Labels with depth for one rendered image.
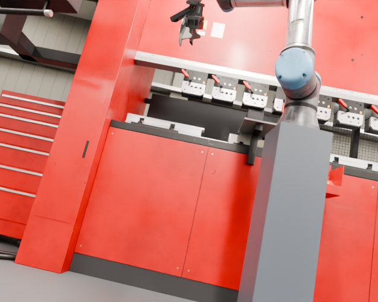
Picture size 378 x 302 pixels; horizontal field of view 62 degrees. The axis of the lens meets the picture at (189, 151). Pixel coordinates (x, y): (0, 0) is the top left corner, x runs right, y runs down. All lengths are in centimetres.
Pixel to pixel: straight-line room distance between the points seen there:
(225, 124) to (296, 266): 167
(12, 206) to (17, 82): 403
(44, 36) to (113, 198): 487
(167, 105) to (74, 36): 386
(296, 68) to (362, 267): 124
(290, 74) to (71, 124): 125
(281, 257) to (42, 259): 124
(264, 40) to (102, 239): 160
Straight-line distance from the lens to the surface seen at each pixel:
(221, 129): 253
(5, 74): 630
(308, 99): 119
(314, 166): 110
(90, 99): 190
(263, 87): 211
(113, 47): 201
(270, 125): 179
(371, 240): 201
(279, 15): 240
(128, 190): 182
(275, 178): 104
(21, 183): 233
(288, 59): 110
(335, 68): 231
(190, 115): 256
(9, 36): 200
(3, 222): 236
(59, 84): 589
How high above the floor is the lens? 39
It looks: 12 degrees up
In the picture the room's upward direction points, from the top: 13 degrees clockwise
